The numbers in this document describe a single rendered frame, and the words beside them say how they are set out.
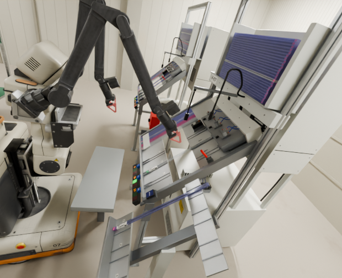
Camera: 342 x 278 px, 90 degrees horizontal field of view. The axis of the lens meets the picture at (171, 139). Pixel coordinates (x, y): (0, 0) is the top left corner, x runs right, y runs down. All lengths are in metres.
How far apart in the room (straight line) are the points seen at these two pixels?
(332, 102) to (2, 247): 1.99
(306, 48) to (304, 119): 0.36
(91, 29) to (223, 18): 4.53
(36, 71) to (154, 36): 4.00
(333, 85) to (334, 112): 0.17
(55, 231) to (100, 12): 1.30
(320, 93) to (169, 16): 4.15
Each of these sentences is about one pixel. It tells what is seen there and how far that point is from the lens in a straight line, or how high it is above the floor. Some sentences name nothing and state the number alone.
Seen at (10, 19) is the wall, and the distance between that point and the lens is 5.60.
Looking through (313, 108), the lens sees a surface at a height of 1.42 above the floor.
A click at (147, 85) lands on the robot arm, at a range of 0.82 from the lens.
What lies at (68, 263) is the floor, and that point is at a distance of 1.71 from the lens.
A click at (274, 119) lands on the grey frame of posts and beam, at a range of 0.89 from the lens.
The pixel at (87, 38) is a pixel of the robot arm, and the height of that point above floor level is 1.47.
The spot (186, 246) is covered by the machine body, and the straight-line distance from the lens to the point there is 1.68.
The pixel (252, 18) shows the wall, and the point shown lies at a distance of 5.44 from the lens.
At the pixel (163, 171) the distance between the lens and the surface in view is 1.10.
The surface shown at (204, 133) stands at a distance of 1.17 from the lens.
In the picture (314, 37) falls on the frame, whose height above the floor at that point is 1.67.
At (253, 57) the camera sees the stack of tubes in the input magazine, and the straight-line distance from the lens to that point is 1.06.
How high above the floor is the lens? 1.56
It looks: 31 degrees down
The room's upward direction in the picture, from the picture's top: 16 degrees clockwise
